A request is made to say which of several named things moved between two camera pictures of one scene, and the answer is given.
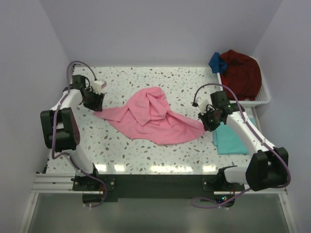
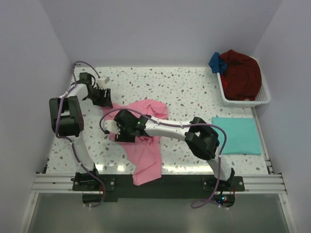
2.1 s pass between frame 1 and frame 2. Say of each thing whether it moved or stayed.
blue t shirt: stayed
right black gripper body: moved
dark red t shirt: stayed
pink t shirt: moved
